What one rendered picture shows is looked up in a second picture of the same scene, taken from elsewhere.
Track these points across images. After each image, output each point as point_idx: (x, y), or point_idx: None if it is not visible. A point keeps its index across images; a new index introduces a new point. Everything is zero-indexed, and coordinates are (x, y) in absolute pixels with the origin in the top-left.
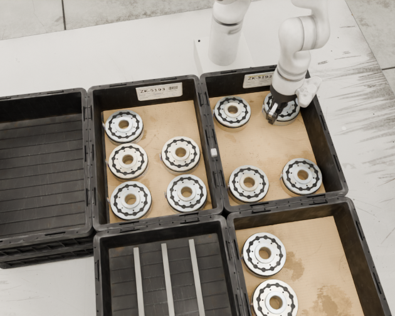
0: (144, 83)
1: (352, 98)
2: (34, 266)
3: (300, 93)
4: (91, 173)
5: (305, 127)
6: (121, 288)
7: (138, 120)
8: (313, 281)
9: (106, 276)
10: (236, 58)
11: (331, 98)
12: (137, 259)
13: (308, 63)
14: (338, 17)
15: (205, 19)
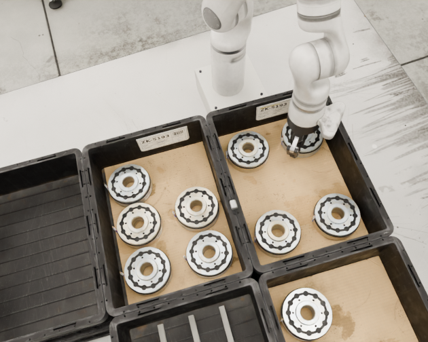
0: (145, 134)
1: (378, 110)
2: None
3: (323, 124)
4: (97, 248)
5: (331, 155)
6: None
7: (144, 174)
8: (367, 336)
9: None
10: (244, 85)
11: (355, 114)
12: (164, 338)
13: (327, 91)
14: (350, 21)
15: (204, 44)
